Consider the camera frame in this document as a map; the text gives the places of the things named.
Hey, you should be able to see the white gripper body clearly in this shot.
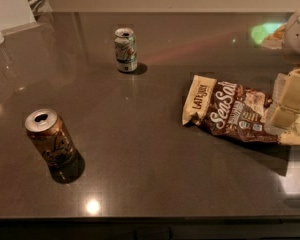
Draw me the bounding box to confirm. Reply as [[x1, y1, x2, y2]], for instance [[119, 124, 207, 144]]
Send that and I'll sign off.
[[282, 6, 300, 65]]

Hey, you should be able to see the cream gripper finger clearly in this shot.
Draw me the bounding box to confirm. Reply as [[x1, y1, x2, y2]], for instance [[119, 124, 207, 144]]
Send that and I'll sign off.
[[265, 72, 300, 136], [271, 67, 300, 129]]

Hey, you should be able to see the brown sea salt chip bag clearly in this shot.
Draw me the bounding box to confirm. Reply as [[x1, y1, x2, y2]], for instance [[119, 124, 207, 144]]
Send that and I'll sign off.
[[182, 75, 300, 146]]

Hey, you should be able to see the green white 7up can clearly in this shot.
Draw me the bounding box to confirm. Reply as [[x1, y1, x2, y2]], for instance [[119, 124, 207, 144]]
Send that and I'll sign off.
[[114, 28, 138, 72]]

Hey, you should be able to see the brown orange soda can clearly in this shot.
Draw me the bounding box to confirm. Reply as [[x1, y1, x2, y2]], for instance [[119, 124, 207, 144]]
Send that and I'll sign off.
[[24, 108, 80, 169]]

